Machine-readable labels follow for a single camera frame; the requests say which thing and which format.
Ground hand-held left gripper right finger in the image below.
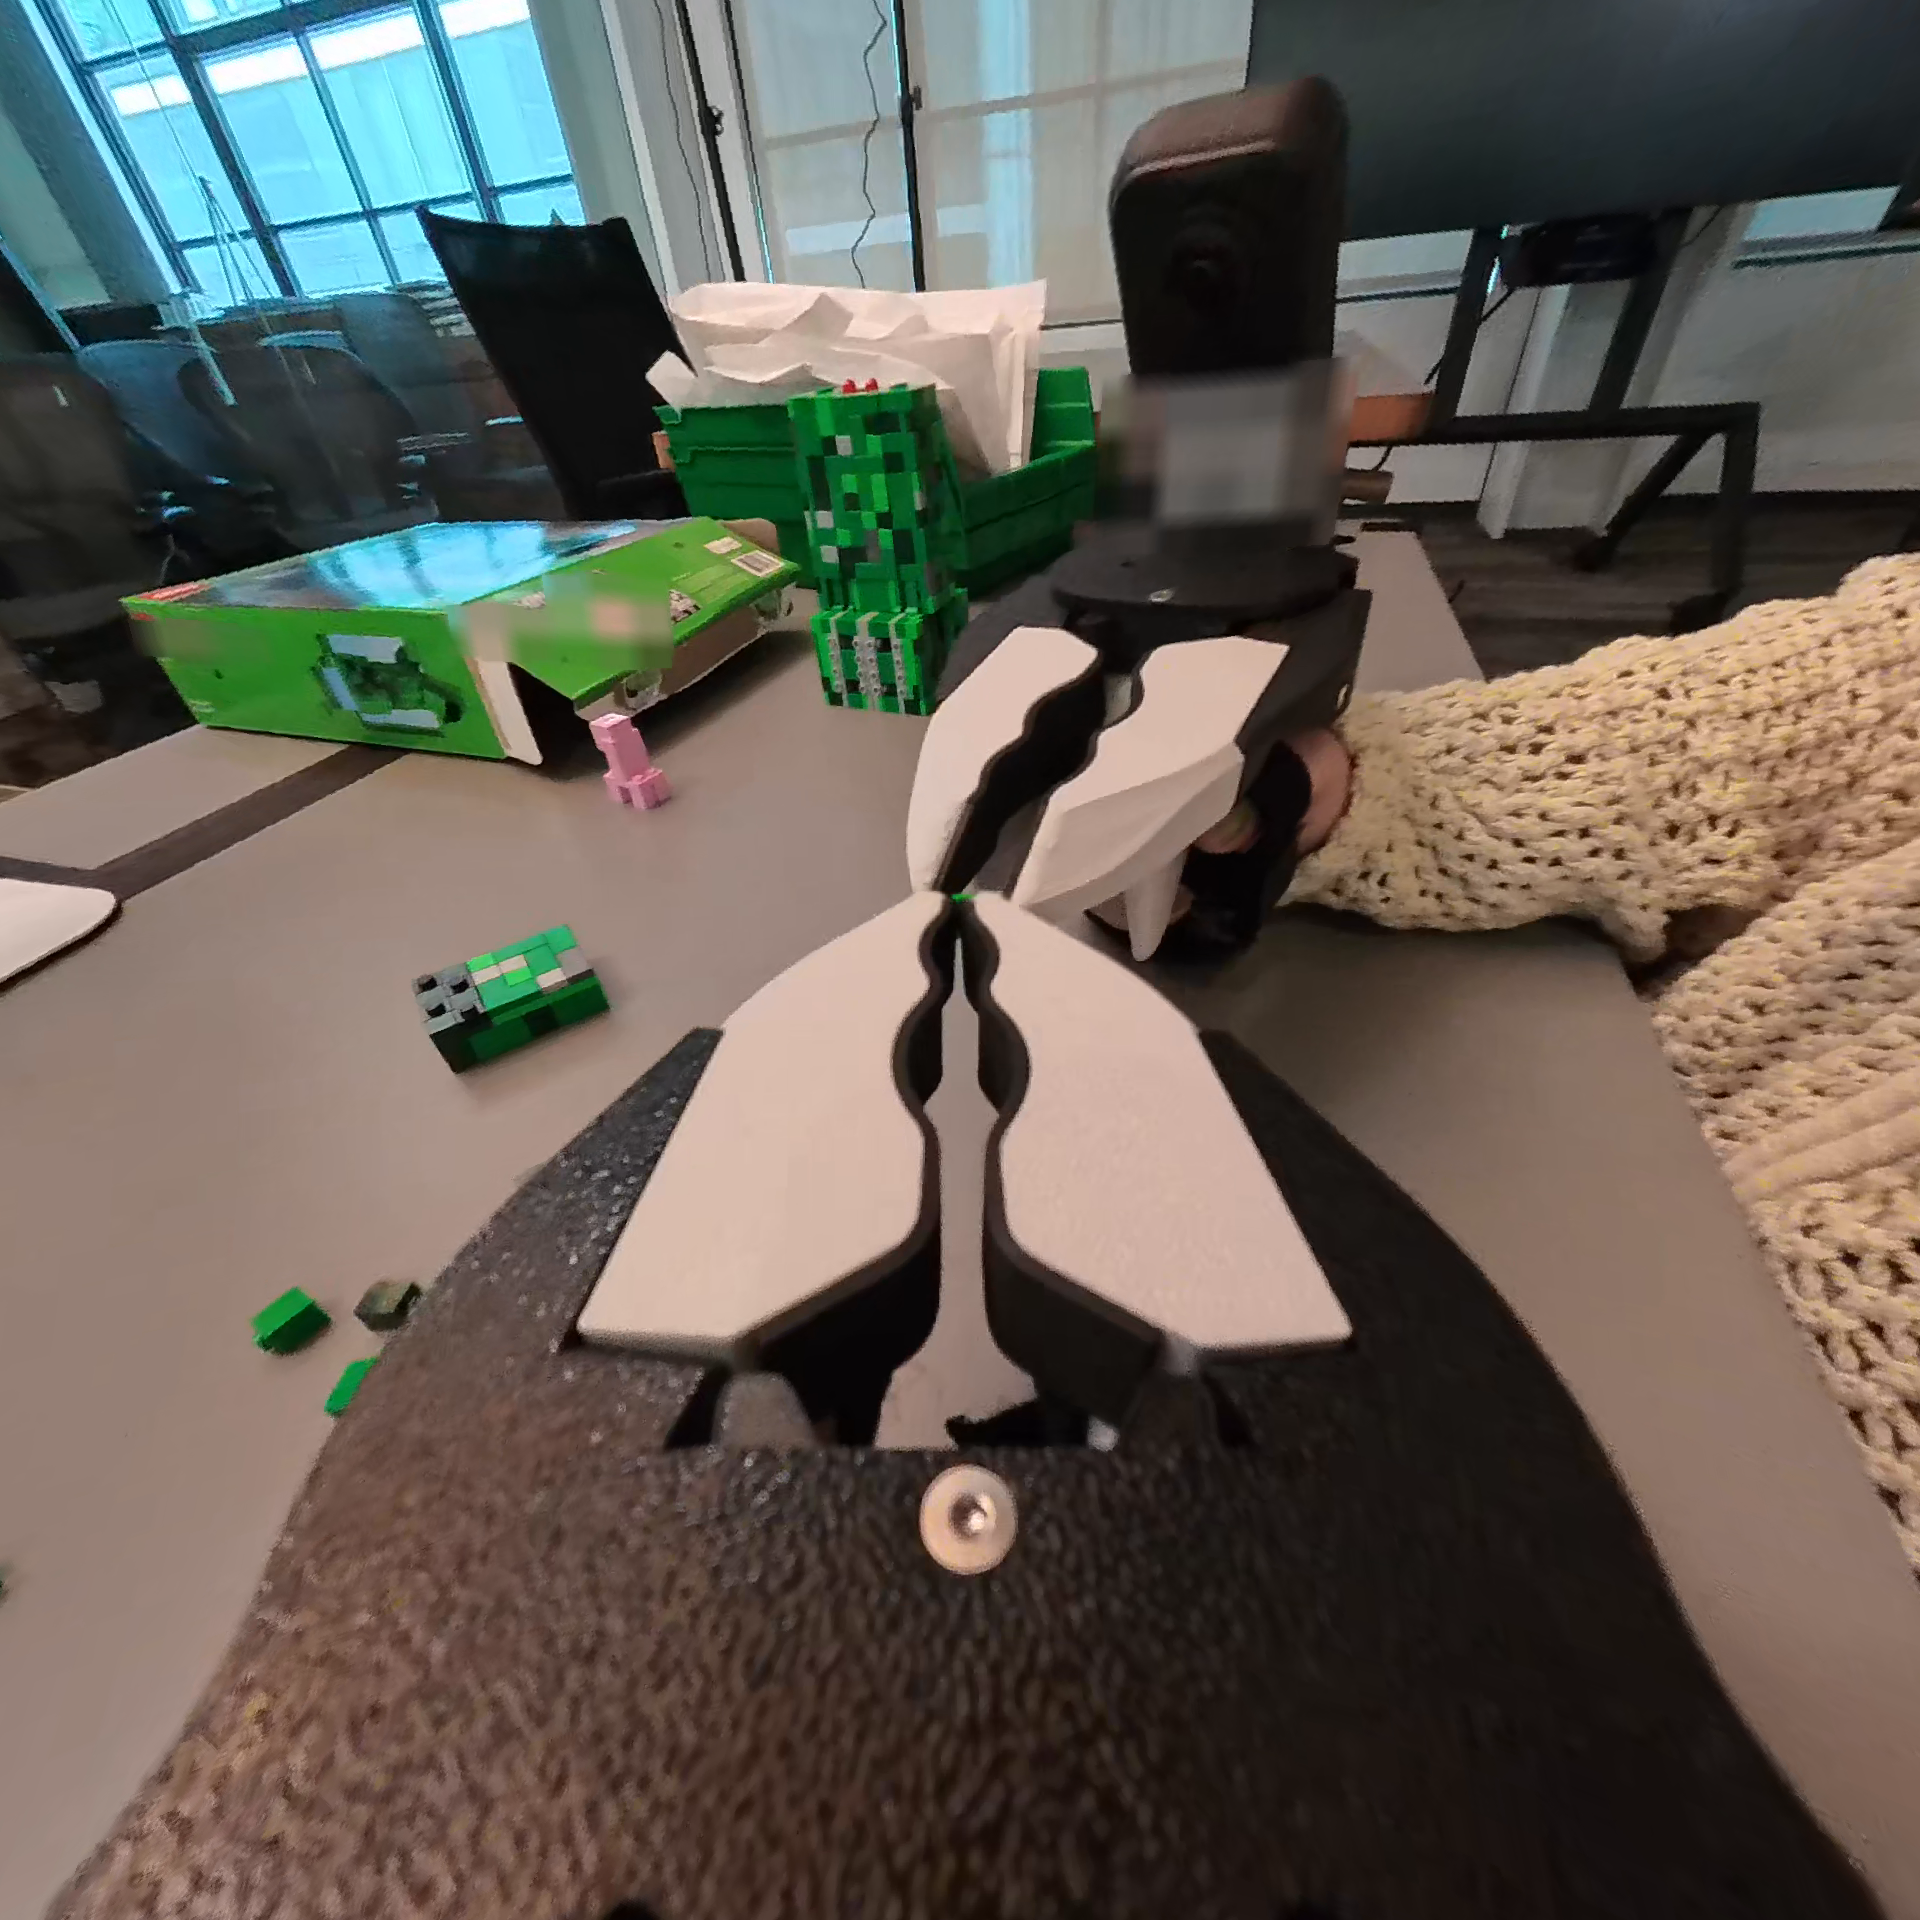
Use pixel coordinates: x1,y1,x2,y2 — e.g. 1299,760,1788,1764
960,896,1357,1423

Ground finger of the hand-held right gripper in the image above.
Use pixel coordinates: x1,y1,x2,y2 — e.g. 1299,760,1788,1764
989,636,1296,966
903,624,1142,901

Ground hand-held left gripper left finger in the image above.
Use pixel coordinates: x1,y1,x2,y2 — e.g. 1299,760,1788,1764
573,894,961,1374

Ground person's right forearm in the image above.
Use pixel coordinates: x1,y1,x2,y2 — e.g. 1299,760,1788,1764
1290,551,1920,961

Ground tall green lego creeper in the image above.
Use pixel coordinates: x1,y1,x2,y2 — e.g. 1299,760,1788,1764
786,377,972,715

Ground green lego block assembly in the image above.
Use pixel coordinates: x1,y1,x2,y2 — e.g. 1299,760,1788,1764
413,923,614,1076

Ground pink lego pig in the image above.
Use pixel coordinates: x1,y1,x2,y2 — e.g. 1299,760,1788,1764
587,709,673,813

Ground green cardboard lego box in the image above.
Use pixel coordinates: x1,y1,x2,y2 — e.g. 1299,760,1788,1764
119,514,806,770

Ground person's right hand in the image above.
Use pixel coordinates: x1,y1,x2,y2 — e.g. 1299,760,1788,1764
1200,725,1362,859

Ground green plastic bin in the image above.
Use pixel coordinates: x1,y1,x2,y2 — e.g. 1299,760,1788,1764
654,363,1100,598

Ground white paper bags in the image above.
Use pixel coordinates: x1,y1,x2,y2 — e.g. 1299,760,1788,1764
644,274,1049,479

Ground tall bright window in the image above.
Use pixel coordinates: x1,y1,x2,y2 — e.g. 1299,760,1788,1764
731,0,1254,323

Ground black screen stand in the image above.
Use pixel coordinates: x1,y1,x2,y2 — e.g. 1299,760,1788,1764
1341,202,1768,640

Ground black office chair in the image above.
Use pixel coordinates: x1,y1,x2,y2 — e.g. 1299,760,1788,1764
413,204,695,521

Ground large black screen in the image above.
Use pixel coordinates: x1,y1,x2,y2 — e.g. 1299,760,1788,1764
1244,0,1920,249

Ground person's cream knit sweater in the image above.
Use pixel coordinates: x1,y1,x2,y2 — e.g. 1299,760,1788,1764
1633,832,1920,1569

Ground grey office chair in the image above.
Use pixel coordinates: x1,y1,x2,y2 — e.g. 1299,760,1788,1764
180,288,440,520
73,335,309,557
0,351,152,617

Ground white book stand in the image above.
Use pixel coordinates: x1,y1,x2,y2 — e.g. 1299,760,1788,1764
0,876,119,991

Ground large grid window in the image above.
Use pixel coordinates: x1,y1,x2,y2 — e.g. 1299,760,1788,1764
29,0,589,302

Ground black hanging cable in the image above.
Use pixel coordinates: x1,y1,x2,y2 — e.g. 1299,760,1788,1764
839,0,926,290

